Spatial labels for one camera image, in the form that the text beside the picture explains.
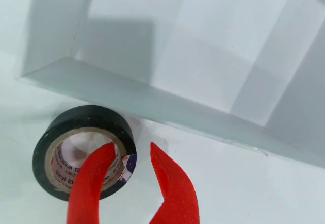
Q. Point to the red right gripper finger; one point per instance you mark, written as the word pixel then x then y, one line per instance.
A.
pixel 180 196

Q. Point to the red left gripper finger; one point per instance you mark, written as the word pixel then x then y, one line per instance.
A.
pixel 86 188

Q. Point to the black electrical tape roll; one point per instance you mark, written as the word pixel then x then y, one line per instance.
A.
pixel 76 114

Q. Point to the white rectangular cardboard bin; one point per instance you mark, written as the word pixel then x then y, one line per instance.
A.
pixel 177 56

